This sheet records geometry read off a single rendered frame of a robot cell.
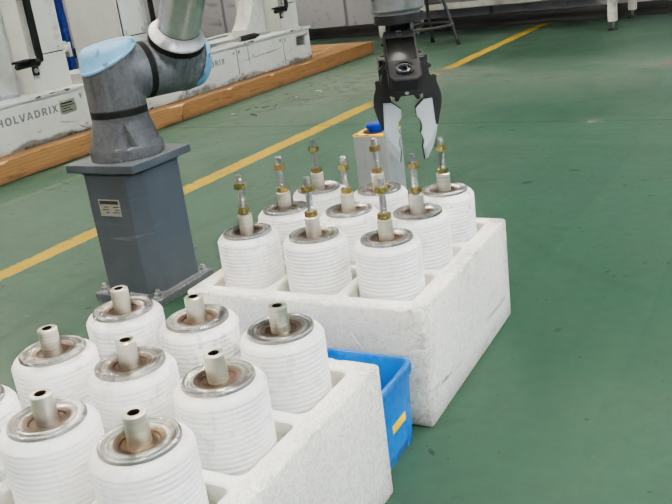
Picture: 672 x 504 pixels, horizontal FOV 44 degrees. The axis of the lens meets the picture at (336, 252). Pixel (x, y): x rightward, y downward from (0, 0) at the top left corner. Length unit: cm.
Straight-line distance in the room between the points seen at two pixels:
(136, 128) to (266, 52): 303
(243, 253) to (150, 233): 51
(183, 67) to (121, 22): 219
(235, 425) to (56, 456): 17
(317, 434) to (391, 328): 30
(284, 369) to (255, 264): 39
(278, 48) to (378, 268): 374
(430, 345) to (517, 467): 20
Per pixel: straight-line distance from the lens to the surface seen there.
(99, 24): 404
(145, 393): 90
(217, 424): 83
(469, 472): 112
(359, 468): 99
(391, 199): 141
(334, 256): 122
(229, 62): 445
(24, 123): 347
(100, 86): 174
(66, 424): 85
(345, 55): 534
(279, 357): 91
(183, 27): 175
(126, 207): 175
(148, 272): 178
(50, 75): 366
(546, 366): 135
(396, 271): 116
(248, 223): 129
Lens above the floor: 64
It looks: 19 degrees down
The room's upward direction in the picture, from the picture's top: 7 degrees counter-clockwise
